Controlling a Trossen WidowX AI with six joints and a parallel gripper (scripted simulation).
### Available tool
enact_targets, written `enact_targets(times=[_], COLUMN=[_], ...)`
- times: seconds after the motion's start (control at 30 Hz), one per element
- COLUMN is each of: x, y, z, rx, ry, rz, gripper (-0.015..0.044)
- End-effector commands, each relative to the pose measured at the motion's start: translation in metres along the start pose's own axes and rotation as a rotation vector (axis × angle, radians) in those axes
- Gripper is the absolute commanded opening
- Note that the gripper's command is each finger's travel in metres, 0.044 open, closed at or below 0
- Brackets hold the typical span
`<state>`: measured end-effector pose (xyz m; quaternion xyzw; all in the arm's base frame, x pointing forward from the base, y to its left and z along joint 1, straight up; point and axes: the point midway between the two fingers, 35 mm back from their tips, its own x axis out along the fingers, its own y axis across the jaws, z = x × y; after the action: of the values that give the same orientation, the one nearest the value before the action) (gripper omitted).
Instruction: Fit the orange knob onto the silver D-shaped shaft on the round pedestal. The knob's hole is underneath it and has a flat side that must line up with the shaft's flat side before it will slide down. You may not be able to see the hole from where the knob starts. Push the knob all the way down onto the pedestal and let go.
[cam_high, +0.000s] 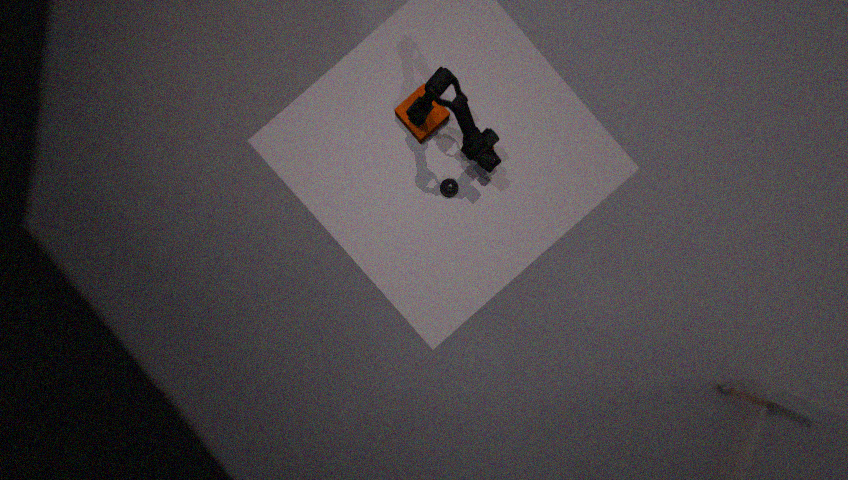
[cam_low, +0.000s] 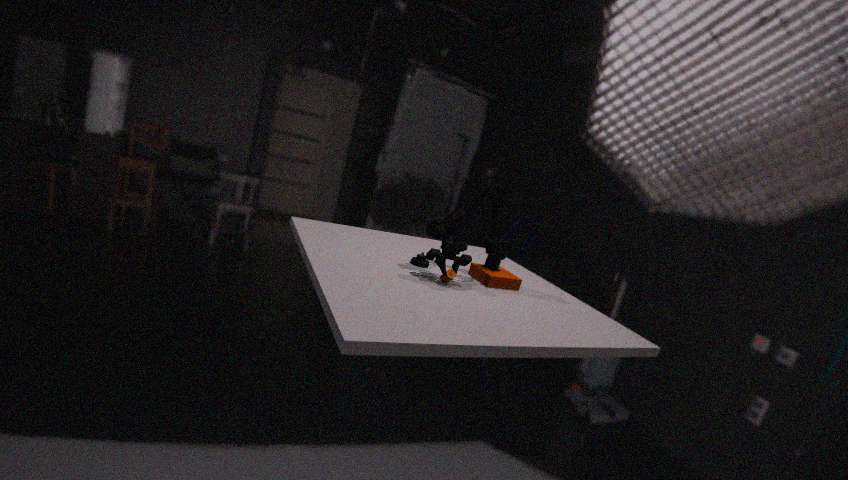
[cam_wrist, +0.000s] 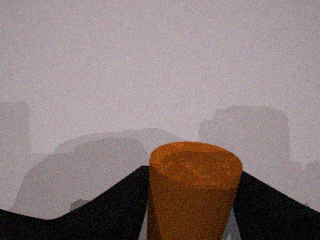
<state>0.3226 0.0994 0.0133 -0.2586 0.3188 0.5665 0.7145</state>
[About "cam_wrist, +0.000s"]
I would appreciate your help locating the orange knob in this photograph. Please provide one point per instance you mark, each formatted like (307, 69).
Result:
(191, 191)

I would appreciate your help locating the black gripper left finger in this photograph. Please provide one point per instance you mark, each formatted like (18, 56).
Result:
(116, 214)

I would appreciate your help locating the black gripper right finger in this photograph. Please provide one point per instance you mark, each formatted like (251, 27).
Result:
(263, 213)

